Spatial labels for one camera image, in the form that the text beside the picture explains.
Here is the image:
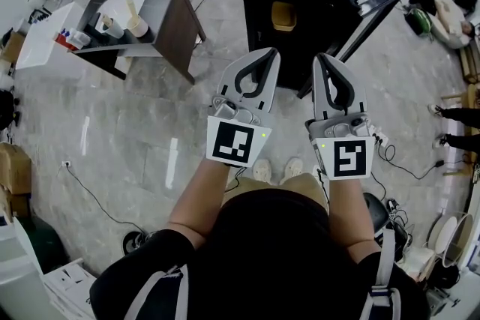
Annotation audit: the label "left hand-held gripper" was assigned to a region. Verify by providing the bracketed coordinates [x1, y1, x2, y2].
[205, 46, 283, 168]

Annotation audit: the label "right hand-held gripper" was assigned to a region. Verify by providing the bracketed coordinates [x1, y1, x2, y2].
[304, 52, 377, 182]

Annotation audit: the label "yellow paper tray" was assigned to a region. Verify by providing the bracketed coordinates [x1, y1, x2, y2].
[270, 0, 298, 33]

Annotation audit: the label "person's left forearm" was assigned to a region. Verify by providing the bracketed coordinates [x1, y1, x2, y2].
[166, 160, 241, 248]

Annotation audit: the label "person's right forearm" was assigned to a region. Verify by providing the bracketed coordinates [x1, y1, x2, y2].
[325, 175, 380, 254]

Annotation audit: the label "white power strip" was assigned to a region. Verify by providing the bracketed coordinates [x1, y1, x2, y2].
[373, 125, 389, 146]

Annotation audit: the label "person's left white shoe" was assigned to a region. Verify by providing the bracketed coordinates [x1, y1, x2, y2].
[252, 157, 274, 184]

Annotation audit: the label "person's white shoe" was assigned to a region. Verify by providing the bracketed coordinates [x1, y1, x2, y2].
[252, 157, 274, 184]
[280, 157, 305, 185]

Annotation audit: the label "person's right white shoe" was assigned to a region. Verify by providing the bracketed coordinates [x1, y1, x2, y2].
[280, 157, 305, 185]

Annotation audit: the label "person's beige shorts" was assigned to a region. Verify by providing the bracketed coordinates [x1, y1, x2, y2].
[223, 172, 331, 217]

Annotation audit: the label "green striped ball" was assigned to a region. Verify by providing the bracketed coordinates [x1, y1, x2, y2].
[410, 7, 432, 37]

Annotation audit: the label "black stool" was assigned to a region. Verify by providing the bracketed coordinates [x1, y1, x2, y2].
[362, 192, 389, 237]

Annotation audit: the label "beige paper cup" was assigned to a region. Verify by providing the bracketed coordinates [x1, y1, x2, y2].
[126, 15, 150, 38]

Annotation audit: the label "beige bean bag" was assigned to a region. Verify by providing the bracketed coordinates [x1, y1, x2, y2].
[429, 0, 470, 49]

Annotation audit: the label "beige flat paper piece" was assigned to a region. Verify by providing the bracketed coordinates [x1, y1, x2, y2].
[124, 0, 140, 22]

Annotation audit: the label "paper cups on table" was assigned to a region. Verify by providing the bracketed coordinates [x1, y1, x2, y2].
[97, 13, 125, 38]

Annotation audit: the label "person's black shirt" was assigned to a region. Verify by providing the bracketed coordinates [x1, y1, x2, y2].
[88, 189, 432, 320]

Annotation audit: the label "clear plastic cups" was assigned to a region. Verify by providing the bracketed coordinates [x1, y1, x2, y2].
[70, 29, 91, 49]

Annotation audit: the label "white round mirror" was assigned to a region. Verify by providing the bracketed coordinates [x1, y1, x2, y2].
[427, 211, 474, 269]

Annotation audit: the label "red box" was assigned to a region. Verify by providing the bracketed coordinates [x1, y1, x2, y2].
[54, 32, 76, 49]

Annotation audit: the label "black round base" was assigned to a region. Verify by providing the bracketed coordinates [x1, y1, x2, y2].
[121, 230, 151, 256]

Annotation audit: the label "white plastic table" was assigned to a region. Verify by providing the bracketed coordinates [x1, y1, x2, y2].
[14, 1, 89, 72]

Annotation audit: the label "black bag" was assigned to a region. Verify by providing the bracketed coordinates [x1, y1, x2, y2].
[0, 88, 18, 132]

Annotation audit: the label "brown cardboard box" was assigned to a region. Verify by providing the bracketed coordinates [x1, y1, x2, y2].
[0, 142, 33, 196]
[0, 185, 31, 218]

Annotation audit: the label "dark green bin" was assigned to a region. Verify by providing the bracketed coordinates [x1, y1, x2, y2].
[22, 215, 71, 274]

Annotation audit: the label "white printed papers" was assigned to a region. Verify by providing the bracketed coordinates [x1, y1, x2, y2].
[43, 258, 99, 316]

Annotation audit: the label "white cabinet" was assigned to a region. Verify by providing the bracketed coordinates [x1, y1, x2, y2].
[0, 213, 50, 320]

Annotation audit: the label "black adapter cable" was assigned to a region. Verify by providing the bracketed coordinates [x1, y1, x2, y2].
[374, 144, 480, 177]

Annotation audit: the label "grey shoulder strap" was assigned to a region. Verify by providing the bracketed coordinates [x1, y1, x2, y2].
[361, 227, 402, 320]
[123, 265, 185, 320]

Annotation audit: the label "black floor cable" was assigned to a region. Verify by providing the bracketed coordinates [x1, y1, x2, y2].
[61, 160, 147, 235]

